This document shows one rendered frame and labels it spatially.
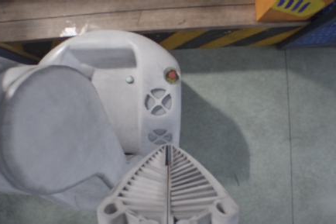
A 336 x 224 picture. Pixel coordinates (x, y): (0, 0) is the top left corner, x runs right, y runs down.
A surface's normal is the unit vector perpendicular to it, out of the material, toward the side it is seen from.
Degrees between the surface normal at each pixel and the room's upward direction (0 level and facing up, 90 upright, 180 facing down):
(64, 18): 0
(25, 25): 0
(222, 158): 0
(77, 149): 90
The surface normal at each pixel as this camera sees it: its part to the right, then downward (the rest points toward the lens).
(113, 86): 0.00, 0.00
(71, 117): 1.00, -0.01
